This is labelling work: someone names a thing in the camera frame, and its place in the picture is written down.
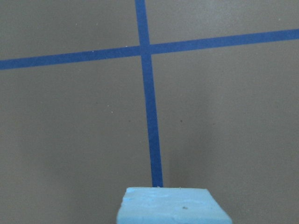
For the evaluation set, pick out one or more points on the light blue foam block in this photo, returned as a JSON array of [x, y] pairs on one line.
[[155, 205]]

